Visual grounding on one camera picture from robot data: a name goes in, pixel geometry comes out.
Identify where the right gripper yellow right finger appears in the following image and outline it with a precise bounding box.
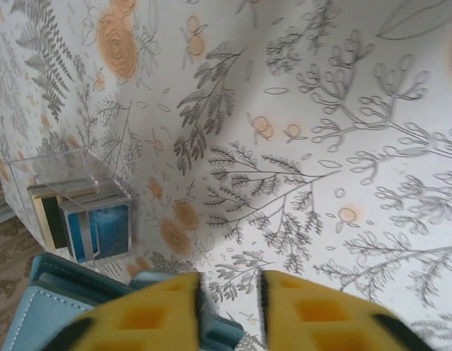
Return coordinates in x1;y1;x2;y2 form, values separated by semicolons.
260;269;437;351

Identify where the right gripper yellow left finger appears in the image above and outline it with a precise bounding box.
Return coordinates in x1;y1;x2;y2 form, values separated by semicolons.
42;272;208;351

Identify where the blue leather card holder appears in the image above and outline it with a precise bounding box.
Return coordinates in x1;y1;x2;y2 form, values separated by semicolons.
1;255;245;351

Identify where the cream credit card black stripe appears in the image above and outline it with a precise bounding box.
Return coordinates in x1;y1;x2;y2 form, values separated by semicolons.
34;193;72;252

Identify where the blue credit card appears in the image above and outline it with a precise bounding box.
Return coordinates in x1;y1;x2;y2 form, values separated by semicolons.
64;204;134;264

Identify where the grey credit card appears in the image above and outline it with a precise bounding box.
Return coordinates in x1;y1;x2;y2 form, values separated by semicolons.
60;193;131;214

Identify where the clear acrylic card box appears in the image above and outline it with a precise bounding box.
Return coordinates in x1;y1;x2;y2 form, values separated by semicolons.
8;148;139;273

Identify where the floral printed tablecloth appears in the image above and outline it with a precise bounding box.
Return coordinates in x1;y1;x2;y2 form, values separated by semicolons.
0;0;452;351

